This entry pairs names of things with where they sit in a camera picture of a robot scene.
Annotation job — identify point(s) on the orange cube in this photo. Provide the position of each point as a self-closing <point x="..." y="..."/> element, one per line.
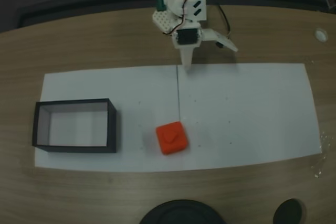
<point x="172" y="137"/>

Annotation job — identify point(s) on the dark brown box, white inside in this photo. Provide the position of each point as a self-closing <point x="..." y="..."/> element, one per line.
<point x="112" y="129"/>

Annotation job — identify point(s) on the white paper sheet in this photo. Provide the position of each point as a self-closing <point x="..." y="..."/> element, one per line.
<point x="105" y="85"/>
<point x="249" y="108"/>

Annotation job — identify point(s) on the small white round cap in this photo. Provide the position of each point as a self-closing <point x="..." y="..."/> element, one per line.
<point x="320" y="34"/>

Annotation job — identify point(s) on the large black round object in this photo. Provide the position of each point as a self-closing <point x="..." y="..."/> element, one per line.
<point x="181" y="212"/>

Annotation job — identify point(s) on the clear tape piece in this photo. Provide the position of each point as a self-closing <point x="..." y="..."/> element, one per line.
<point x="322" y="155"/>

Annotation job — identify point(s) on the small black round object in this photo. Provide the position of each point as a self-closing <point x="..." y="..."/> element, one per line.
<point x="288" y="211"/>

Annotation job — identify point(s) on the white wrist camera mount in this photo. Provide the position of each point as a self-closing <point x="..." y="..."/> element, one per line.
<point x="223" y="41"/>

